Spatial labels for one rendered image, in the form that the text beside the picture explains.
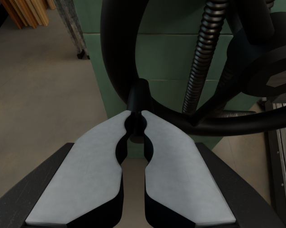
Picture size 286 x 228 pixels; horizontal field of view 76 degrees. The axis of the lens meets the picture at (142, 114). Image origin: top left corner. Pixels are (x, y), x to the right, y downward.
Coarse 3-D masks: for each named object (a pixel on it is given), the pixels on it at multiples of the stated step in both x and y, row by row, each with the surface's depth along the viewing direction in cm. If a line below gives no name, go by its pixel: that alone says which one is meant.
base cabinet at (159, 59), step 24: (96, 48) 36; (144, 48) 36; (168, 48) 36; (192, 48) 36; (216, 48) 36; (96, 72) 42; (144, 72) 42; (168, 72) 42; (216, 72) 42; (168, 96) 49; (240, 96) 49; (216, 144) 79
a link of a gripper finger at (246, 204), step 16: (208, 160) 8; (224, 176) 7; (240, 176) 7; (224, 192) 6; (240, 192) 6; (256, 192) 6; (240, 208) 6; (256, 208) 6; (240, 224) 5; (256, 224) 5; (272, 224) 5
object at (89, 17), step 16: (80, 0) 29; (96, 0) 29; (160, 0) 29; (176, 0) 29; (192, 0) 29; (80, 16) 31; (96, 16) 31; (144, 16) 31; (160, 16) 31; (176, 16) 31; (192, 16) 31; (96, 32) 33; (144, 32) 33; (160, 32) 33; (176, 32) 33; (192, 32) 33; (224, 32) 33
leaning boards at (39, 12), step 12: (0, 0) 130; (12, 0) 135; (24, 0) 136; (36, 0) 137; (48, 0) 158; (12, 12) 140; (24, 12) 138; (36, 12) 144; (24, 24) 150; (36, 24) 151
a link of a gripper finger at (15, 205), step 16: (48, 160) 8; (32, 176) 7; (48, 176) 7; (16, 192) 6; (32, 192) 6; (0, 208) 6; (16, 208) 6; (32, 208) 6; (0, 224) 5; (16, 224) 5
